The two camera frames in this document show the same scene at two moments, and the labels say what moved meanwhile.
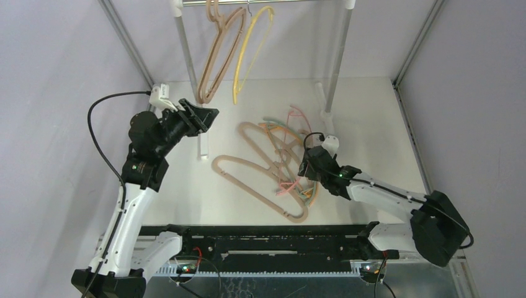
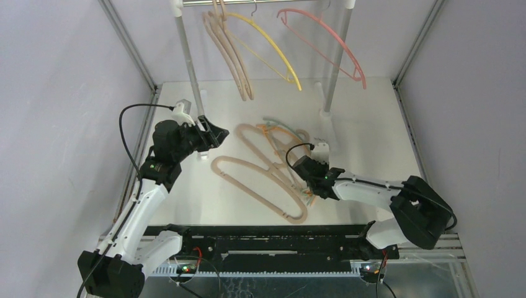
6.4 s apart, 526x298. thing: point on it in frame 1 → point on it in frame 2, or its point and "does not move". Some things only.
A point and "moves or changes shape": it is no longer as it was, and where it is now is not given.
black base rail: x=322 y=244 does not move
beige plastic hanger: x=222 y=158 does not move
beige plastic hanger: x=208 y=70 → x=219 y=17
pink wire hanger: x=296 y=181 → x=352 y=76
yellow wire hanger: x=236 y=79 → x=291 y=76
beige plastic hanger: x=216 y=48 moves or changes shape
